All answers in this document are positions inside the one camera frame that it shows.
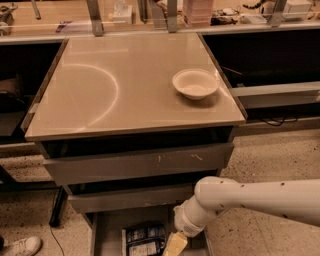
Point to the stack of pink trays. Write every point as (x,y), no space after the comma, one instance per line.
(197,13)

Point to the top grey drawer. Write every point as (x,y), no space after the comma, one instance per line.
(138,164)

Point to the white sneaker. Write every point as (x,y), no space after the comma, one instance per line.
(24,247)

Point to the bottom open grey drawer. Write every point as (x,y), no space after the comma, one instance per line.
(108,226)

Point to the white box on shelf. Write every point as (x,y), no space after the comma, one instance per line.
(123,12)

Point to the left metal bracket post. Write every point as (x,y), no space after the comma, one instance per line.
(95,17)

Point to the white paper bowl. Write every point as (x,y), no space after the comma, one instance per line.
(195,84)

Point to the right metal bracket post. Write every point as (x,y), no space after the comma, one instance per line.
(275,18)

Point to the grey drawer cabinet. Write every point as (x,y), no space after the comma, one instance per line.
(114,94)

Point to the foam gripper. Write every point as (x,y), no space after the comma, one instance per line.
(185,222)

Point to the blue chip bag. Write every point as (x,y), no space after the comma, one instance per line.
(143,240)

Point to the black table leg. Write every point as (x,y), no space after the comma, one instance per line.
(58,205)

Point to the middle grey drawer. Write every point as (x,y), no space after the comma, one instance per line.
(131,198)

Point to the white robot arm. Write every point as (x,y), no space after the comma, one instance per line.
(297,200)

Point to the middle metal bracket post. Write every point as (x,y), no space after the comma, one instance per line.
(172,16)

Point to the metal bracket post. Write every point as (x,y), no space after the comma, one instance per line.
(172,16)
(95,17)
(275,18)

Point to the white box far right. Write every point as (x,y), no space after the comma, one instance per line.
(296,9)

